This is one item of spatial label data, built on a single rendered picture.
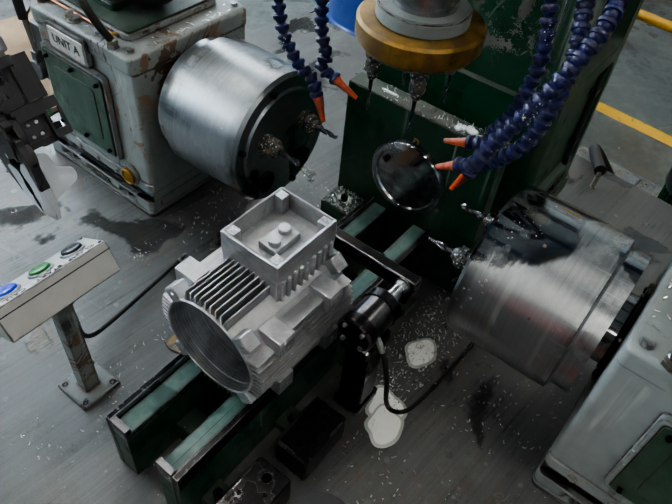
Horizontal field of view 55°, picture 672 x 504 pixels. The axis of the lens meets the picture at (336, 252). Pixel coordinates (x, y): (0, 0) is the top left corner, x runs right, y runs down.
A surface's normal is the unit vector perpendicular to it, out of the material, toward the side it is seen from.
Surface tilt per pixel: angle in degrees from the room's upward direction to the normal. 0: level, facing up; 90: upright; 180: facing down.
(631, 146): 0
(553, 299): 47
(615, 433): 89
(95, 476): 0
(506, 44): 90
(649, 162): 0
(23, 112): 60
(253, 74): 13
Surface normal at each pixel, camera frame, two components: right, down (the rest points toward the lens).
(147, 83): 0.78, 0.49
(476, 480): 0.08, -0.68
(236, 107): -0.36, -0.13
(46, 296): 0.72, 0.08
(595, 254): -0.06, -0.55
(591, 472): -0.62, 0.53
